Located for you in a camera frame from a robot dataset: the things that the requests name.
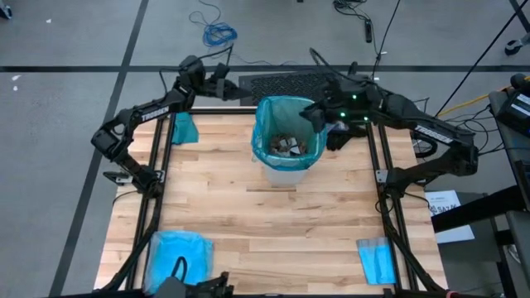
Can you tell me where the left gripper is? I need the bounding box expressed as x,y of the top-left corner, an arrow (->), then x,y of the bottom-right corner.
188,61 -> 254,101

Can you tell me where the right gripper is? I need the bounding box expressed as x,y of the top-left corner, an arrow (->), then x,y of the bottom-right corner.
299,73 -> 376,134

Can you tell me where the teal plastic trash bag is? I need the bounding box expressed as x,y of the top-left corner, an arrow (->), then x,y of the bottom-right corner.
250,95 -> 329,172

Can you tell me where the white paper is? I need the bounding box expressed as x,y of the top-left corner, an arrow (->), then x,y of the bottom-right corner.
277,137 -> 301,156

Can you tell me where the large brown paper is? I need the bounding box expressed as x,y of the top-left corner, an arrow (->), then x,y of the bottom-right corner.
268,132 -> 310,157

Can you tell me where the white plastic trash bin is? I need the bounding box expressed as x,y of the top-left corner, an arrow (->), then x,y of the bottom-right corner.
261,161 -> 311,188

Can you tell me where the folded teal bag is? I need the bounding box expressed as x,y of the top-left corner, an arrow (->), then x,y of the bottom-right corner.
171,111 -> 200,146

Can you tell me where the small folded blue bag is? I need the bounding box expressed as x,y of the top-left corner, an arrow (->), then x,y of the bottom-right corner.
356,237 -> 398,286

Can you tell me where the large folded blue bag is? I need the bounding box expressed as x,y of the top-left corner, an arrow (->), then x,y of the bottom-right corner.
142,229 -> 215,296

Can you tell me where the black glove gray cuff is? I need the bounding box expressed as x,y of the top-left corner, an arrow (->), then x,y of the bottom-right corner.
325,120 -> 369,151

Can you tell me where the black perforated panel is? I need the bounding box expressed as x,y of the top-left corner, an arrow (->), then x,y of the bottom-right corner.
238,70 -> 351,108

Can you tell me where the white paper sign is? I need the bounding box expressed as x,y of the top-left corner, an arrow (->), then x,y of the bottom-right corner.
425,189 -> 476,244

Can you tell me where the black metal beam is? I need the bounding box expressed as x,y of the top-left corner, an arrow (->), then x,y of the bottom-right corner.
430,185 -> 530,235

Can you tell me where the gray side table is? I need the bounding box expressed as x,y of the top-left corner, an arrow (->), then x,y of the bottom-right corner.
488,89 -> 530,195

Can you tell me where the black device with label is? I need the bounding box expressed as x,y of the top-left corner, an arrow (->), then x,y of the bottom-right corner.
496,88 -> 530,137

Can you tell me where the black round device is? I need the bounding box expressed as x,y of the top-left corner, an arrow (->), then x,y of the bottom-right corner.
508,72 -> 528,90

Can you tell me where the office chair caster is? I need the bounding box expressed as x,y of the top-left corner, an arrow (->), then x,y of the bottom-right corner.
504,34 -> 530,57

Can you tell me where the black aluminium table frame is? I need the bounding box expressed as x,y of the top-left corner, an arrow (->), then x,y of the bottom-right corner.
99,106 -> 451,298

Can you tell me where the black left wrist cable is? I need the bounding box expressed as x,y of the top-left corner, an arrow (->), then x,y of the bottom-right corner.
158,43 -> 234,94

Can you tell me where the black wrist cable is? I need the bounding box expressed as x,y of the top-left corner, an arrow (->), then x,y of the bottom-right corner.
308,46 -> 376,84
158,43 -> 234,94

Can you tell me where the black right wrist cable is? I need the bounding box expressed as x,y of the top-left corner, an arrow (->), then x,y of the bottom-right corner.
308,46 -> 376,84

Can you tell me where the blue coiled cable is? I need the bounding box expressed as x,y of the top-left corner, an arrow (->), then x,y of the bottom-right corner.
188,0 -> 318,71

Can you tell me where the thin black hanging cable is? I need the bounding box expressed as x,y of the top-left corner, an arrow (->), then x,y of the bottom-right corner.
367,0 -> 402,84

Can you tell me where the black tangled cord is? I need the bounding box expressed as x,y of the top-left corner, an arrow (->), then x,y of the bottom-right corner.
332,0 -> 376,26

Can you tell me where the thick yellow floor cable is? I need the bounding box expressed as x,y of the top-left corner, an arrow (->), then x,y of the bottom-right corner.
436,73 -> 530,119

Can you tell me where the long black slanted cable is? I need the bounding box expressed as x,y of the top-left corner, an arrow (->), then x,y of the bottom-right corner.
432,0 -> 530,119

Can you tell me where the black device with cable loop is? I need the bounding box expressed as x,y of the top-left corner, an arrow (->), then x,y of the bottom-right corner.
153,255 -> 235,298

